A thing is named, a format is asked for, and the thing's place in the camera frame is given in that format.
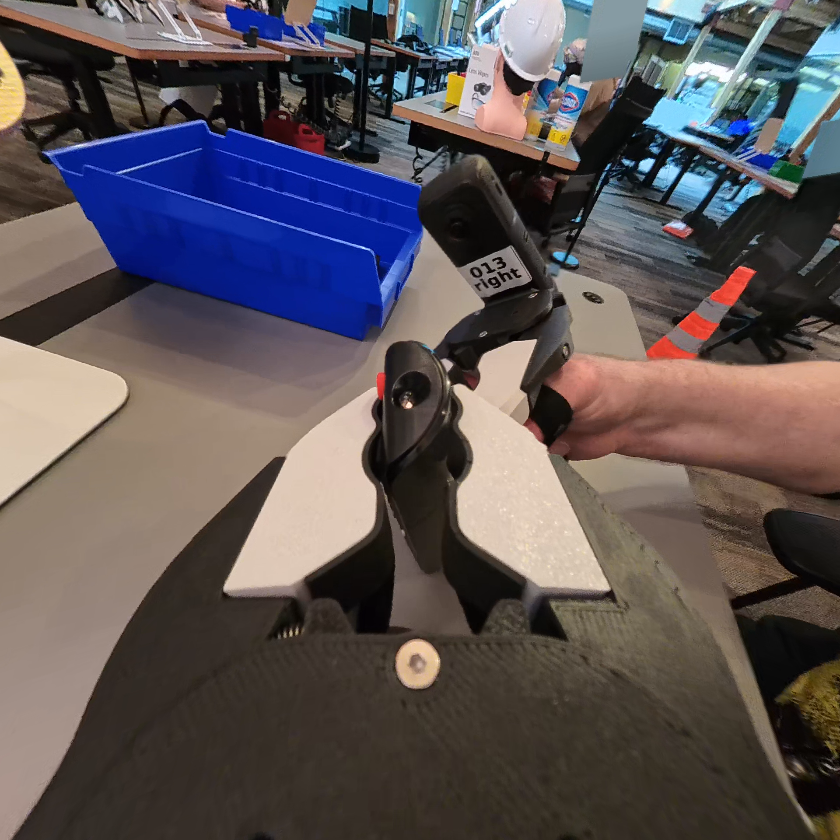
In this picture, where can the white product box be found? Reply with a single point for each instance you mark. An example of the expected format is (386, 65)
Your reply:
(476, 85)

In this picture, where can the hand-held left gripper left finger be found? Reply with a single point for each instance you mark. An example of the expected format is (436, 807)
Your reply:
(308, 518)

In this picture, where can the person's right forearm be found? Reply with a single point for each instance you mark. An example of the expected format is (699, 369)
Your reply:
(735, 420)

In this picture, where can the grey top work table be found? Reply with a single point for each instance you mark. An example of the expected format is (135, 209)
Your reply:
(131, 39)

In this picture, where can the black chair armrest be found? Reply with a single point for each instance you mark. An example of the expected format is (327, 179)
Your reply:
(807, 544)

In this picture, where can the orange traffic cone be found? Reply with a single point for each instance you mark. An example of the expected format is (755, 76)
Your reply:
(695, 321)

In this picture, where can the blue plastic bin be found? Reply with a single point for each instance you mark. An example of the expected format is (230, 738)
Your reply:
(229, 275)

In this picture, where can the pink mannequin head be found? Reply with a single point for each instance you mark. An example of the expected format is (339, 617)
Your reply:
(502, 111)

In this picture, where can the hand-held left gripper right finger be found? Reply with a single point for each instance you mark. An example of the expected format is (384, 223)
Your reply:
(525, 512)

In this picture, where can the person's right hand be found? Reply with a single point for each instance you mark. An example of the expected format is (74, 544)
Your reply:
(604, 407)

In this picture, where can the red black bag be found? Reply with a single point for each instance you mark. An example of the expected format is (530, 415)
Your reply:
(279, 124)

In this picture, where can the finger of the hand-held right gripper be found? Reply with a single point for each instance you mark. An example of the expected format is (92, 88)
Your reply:
(508, 377)

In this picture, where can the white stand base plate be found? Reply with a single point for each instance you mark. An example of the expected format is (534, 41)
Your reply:
(46, 407)

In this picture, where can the row of work tables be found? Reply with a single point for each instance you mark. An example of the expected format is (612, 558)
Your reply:
(709, 141)

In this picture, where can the black office chair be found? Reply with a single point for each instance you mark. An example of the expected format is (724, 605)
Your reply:
(787, 262)
(610, 151)

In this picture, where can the white wipes canister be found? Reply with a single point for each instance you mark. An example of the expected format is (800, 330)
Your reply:
(571, 105)

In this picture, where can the red container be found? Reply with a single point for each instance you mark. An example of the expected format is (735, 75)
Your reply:
(310, 139)

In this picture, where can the wooden top table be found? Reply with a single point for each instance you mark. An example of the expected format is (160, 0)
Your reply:
(433, 115)

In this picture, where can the grey desk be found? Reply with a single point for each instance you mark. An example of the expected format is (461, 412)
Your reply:
(197, 394)

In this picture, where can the yellow box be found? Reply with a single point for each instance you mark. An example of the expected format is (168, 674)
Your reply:
(455, 88)

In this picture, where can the green plastic crate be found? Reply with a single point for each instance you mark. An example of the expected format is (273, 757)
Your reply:
(784, 170)

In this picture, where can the small blue bin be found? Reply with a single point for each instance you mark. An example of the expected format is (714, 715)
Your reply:
(253, 19)

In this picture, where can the small red white object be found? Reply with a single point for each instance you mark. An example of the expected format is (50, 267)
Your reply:
(679, 229)

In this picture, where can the yellow black patterned pants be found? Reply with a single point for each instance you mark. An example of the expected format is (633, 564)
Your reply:
(814, 695)

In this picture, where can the black remote control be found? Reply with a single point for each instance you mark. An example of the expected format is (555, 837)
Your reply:
(413, 420)

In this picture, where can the white hard hat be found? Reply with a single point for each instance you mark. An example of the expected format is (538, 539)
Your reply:
(535, 33)

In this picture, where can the black pole stand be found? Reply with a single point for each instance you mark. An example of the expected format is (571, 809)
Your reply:
(364, 154)

